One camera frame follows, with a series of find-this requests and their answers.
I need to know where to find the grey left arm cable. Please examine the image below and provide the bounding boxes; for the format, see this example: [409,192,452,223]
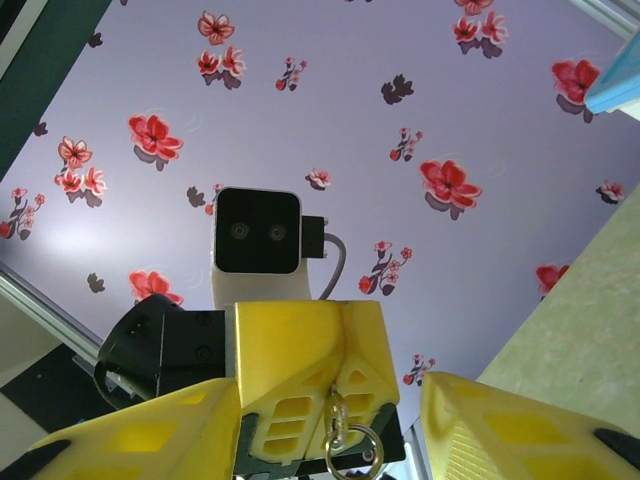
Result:
[301,213,350,301]

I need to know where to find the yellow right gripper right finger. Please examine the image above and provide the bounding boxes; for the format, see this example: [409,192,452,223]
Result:
[418,371,640,480]

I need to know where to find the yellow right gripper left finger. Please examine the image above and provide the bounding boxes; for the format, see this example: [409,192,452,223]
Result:
[24,377,245,480]

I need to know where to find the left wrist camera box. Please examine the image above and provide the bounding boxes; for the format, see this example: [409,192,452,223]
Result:
[212,185,305,277]

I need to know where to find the blue lidded storage box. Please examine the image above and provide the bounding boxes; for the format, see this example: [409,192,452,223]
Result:
[583,27,640,121]

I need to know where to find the brass key with ring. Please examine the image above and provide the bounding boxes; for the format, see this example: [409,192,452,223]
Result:
[321,382,385,480]

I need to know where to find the thin black left gripper cable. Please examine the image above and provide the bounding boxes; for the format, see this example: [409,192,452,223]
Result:
[92,358,126,409]

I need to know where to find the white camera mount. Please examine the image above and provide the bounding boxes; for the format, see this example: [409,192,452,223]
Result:
[207,249,315,314]

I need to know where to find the aluminium frame post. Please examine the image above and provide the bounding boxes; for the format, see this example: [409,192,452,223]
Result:
[0,263,104,361]
[569,0,640,39]

